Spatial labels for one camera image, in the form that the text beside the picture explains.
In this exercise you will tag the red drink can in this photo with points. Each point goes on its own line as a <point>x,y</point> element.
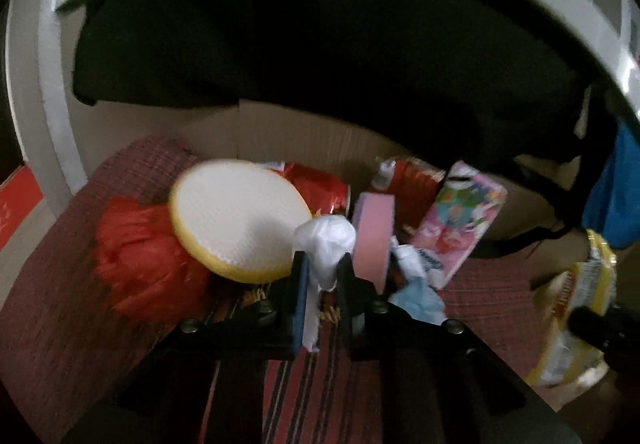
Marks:
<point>325,191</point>

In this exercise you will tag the red mesh pouf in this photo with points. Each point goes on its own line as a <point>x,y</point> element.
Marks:
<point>145,259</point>

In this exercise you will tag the black cloth bag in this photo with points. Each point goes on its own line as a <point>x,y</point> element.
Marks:
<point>300,48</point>

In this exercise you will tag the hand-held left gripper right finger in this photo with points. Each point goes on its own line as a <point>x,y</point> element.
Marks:
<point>346,309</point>

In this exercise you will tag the pink printed carton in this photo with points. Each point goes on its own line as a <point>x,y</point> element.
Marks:
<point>457,219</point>

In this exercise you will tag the yellow snack packet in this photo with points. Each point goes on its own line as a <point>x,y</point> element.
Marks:
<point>582,279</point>

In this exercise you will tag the white plastic bag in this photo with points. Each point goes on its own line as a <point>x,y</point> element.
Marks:
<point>325,239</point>

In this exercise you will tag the small white bottle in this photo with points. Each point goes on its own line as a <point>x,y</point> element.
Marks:
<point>383,174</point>

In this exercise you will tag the light blue tissue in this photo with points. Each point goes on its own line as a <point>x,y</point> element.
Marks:
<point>417,304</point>

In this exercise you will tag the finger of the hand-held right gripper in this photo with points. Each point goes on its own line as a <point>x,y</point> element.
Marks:
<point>600,326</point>

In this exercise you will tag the red snack packet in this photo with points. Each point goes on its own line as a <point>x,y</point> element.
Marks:
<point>415,194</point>

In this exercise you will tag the blue towel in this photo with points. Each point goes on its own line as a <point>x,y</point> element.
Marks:
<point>612,194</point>

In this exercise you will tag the pink sponge roll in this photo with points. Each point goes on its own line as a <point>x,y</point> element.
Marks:
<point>372,234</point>

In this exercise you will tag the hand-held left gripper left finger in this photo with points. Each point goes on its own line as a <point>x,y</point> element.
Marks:
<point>300,309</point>

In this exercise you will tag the white crumpled wrapper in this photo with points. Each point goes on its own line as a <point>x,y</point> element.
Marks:
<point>417,264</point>

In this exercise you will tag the round yellow white sponge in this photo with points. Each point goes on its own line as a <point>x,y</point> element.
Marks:
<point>235,209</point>

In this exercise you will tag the red woven mat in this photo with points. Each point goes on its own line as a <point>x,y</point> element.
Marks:
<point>60,274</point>

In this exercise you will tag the red cardboard box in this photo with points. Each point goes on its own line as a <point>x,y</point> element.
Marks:
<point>17,204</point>

